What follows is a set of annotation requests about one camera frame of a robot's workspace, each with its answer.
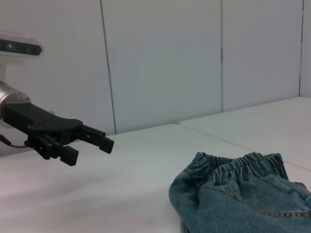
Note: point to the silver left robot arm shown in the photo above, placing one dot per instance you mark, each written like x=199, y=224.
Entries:
x=12, y=93

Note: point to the blue denim shorts with print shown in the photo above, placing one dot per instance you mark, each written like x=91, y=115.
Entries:
x=243, y=199

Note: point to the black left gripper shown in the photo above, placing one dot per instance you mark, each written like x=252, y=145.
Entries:
x=36, y=119

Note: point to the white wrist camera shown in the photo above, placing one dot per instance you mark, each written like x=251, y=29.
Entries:
x=22, y=47

